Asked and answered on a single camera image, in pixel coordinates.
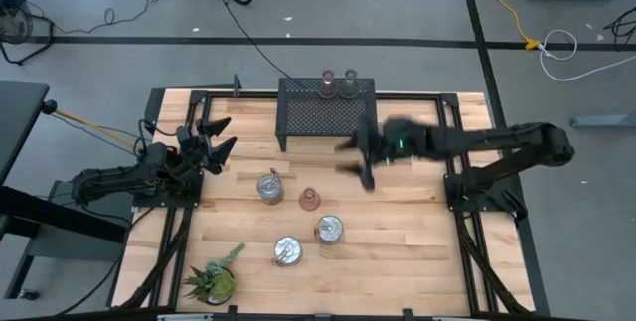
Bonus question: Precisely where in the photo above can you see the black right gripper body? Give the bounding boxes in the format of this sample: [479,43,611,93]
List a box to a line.
[357,113,429,194]

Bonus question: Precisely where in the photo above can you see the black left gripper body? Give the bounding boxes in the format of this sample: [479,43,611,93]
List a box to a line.
[175,125,220,175]

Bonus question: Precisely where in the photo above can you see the pink glass candle holder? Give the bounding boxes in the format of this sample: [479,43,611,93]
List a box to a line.
[298,186,323,213]

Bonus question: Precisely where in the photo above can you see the green glass candle holder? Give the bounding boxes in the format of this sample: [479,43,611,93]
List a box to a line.
[340,68,360,100]

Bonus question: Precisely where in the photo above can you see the silver tin can orange label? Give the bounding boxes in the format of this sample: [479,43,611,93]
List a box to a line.
[314,214,345,246]

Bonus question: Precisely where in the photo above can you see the brown small glass jar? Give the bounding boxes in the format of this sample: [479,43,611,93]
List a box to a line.
[318,69,337,100]

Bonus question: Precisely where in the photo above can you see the black metal mesh shelf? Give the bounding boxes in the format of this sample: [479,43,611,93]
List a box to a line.
[275,77,380,153]

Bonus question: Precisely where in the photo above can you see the green potted succulent plant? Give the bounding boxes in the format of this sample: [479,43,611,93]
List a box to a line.
[182,242,247,307]

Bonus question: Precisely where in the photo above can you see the black desk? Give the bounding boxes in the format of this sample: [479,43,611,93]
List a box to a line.
[0,80,129,302]

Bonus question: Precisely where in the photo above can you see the grey table leg base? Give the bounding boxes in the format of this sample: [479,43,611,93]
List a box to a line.
[569,113,636,130]

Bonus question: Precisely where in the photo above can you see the black floor fan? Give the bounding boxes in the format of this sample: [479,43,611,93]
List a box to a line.
[0,0,56,67]

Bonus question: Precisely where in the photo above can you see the black aluminium table frame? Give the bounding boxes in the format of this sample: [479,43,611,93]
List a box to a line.
[143,86,536,321]

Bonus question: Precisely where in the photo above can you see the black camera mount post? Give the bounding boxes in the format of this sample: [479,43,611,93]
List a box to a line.
[168,73,244,99]

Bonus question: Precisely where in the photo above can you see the long black floor cable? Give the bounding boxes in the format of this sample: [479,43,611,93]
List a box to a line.
[204,0,295,80]

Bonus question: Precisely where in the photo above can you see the thin yellow cable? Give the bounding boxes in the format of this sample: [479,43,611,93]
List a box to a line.
[53,106,143,149]

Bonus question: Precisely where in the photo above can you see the black cable bundle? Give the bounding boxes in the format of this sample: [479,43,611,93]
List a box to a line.
[118,206,196,311]
[454,211,533,315]

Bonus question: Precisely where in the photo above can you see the thin black looped cable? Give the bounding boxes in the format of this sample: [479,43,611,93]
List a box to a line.
[24,0,151,35]

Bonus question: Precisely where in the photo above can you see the yellow extension cable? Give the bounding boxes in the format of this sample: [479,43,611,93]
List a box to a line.
[486,0,542,52]

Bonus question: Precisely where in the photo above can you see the grey metal bracket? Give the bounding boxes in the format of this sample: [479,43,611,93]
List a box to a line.
[156,313,215,321]

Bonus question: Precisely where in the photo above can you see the white looped cable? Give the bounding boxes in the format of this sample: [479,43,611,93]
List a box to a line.
[538,28,636,83]

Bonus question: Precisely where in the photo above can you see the black cable tangle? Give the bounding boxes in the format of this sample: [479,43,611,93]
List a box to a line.
[602,5,636,45]

